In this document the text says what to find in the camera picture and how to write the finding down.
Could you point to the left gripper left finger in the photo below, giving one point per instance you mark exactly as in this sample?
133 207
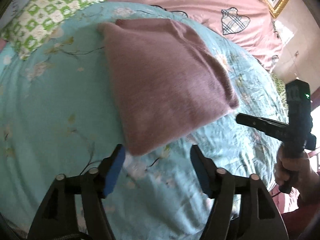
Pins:
56 216

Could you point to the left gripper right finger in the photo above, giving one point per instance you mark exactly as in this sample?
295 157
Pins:
242 209

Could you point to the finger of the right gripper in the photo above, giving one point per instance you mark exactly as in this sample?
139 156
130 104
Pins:
271 128

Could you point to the pink knit sweater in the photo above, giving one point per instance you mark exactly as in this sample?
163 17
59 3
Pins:
165 81

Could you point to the person's right hand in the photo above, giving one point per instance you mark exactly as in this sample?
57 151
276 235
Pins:
299 173

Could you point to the teal floral bed sheet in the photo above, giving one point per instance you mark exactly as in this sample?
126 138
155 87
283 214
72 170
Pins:
57 115

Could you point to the pink heart-print quilt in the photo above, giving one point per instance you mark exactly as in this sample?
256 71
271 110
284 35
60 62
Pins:
248 23

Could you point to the green checkered small pillow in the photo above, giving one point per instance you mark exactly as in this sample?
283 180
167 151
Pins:
38 20

